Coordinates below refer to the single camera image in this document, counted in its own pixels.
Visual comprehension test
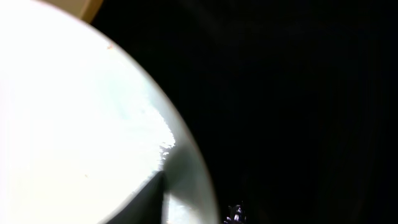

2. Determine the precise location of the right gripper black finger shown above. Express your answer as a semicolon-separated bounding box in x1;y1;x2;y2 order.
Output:
106;171;165;224

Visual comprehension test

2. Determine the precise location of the light blue plate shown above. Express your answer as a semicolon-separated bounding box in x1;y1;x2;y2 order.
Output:
1;1;220;223

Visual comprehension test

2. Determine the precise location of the yellow plate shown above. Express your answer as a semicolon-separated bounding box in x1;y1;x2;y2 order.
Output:
42;0;104;23

